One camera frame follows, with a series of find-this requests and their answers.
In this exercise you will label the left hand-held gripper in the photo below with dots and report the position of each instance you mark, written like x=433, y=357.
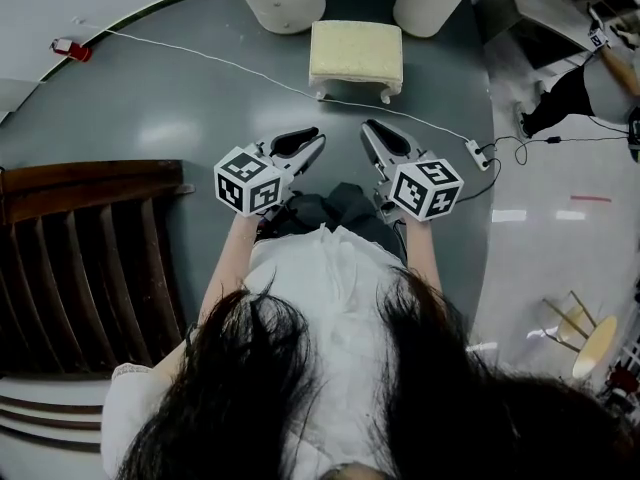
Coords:
x=247, y=183

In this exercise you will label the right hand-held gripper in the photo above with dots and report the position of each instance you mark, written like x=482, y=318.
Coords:
x=425, y=190

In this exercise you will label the cream upholstered stool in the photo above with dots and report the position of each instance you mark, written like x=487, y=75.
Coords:
x=355, y=50

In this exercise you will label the person's right forearm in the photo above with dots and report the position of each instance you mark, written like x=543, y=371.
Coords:
x=422, y=253

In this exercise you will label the person's left forearm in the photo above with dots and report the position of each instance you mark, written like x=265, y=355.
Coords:
x=230, y=263

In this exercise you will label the person's black trousers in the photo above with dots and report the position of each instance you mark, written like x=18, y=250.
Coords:
x=345, y=203

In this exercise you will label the white power strip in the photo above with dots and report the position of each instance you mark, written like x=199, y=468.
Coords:
x=477, y=154

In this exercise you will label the person's white blouse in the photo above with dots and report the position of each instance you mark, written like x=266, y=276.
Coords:
x=325, y=318

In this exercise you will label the red floor tape strip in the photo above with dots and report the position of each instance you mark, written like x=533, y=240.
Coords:
x=591, y=199

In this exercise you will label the grey open shelf cabinet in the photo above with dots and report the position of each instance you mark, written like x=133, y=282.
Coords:
x=550, y=3

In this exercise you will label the dark wooden slatted chair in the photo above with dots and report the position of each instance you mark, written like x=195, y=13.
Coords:
x=90, y=268

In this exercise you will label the red fire extinguisher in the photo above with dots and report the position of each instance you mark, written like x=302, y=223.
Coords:
x=72, y=50

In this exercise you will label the white metal rack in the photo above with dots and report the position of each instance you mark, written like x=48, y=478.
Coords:
x=625, y=373

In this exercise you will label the white ribbed platform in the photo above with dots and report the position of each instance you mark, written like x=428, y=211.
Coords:
x=50, y=433

